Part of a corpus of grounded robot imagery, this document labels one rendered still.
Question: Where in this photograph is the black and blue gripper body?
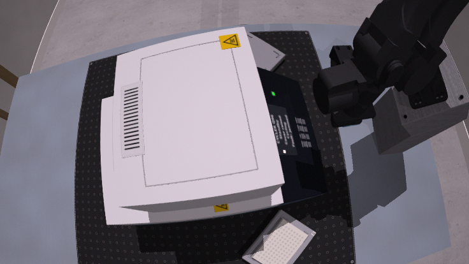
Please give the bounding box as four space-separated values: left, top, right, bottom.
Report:
330 103 376 128

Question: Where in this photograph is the white well pcr plate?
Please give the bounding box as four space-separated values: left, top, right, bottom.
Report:
251 218 308 264

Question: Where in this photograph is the white real-time pcr cycler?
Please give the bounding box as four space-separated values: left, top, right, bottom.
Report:
101 27 328 225

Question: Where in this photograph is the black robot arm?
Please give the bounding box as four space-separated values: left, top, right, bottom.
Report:
313 0 469 115

